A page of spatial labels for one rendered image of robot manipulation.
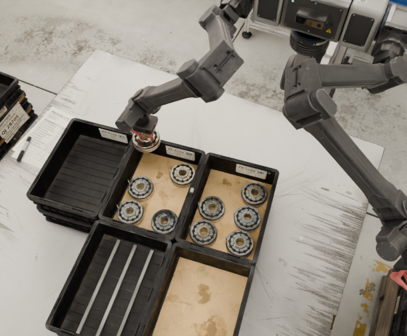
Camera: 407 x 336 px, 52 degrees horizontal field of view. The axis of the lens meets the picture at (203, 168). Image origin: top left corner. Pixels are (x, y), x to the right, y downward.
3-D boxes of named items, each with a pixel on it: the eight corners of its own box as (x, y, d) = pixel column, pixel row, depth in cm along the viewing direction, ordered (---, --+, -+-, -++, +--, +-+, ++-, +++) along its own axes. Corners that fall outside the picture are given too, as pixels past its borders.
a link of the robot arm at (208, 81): (252, 68, 97) (224, 37, 94) (210, 106, 102) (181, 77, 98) (236, 25, 136) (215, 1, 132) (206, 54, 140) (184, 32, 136)
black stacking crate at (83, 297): (103, 231, 162) (96, 219, 153) (175, 253, 158) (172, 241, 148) (55, 334, 143) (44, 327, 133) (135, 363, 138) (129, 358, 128)
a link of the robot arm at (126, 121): (163, 105, 136) (144, 87, 133) (145, 131, 131) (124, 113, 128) (146, 113, 146) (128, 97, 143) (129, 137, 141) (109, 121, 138)
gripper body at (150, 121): (152, 134, 147) (148, 121, 141) (125, 127, 149) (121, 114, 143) (158, 119, 150) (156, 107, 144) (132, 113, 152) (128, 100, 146)
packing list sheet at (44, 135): (49, 105, 210) (48, 105, 210) (88, 120, 205) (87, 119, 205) (7, 155, 195) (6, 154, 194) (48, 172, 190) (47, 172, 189)
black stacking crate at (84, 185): (79, 133, 187) (72, 118, 177) (140, 149, 182) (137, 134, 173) (35, 210, 168) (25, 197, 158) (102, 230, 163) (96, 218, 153)
